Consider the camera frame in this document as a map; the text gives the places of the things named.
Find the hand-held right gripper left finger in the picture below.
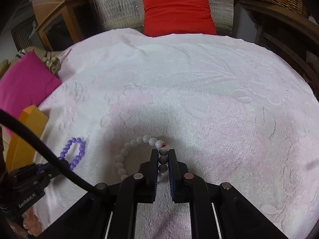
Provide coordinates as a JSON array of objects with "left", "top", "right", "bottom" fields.
[{"left": 40, "top": 149, "right": 160, "bottom": 239}]

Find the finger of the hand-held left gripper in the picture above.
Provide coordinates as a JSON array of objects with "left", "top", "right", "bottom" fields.
[{"left": 37, "top": 160, "right": 71, "bottom": 178}]

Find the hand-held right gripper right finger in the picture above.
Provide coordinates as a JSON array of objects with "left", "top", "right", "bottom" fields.
[{"left": 168, "top": 149, "right": 289, "bottom": 239}]

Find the purple bead bracelet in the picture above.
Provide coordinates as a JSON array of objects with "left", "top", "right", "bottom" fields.
[{"left": 58, "top": 137, "right": 86, "bottom": 172}]

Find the white bead bracelet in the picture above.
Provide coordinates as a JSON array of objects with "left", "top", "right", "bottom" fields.
[{"left": 115, "top": 135, "right": 168, "bottom": 182}]

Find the orange cardboard box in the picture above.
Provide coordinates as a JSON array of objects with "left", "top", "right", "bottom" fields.
[{"left": 5, "top": 105, "right": 48, "bottom": 172}]

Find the person's left hand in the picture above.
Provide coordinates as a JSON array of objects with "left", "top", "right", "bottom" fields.
[{"left": 22, "top": 208, "right": 41, "bottom": 236}]

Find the pink pillow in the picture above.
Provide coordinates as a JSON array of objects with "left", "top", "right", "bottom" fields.
[{"left": 0, "top": 50, "right": 62, "bottom": 137}]

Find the white embossed blanket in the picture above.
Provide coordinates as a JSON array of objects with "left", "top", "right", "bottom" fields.
[{"left": 32, "top": 27, "right": 319, "bottom": 239}]

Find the beige rolled mat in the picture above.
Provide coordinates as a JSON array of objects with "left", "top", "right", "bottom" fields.
[{"left": 0, "top": 59, "right": 10, "bottom": 76}]

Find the dark wicker crate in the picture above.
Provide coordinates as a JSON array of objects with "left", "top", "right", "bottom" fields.
[{"left": 11, "top": 19, "right": 43, "bottom": 53}]

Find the wooden cabinet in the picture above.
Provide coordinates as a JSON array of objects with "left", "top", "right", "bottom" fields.
[{"left": 32, "top": 0, "right": 88, "bottom": 51}]

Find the red pillow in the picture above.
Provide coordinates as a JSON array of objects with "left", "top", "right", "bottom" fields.
[{"left": 141, "top": 0, "right": 217, "bottom": 37}]

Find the silver foil insulation mat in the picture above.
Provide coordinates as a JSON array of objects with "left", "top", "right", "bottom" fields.
[{"left": 86, "top": 0, "right": 236, "bottom": 36}]

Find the wooden table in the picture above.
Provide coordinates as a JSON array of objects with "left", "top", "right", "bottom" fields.
[{"left": 239, "top": 0, "right": 319, "bottom": 85}]

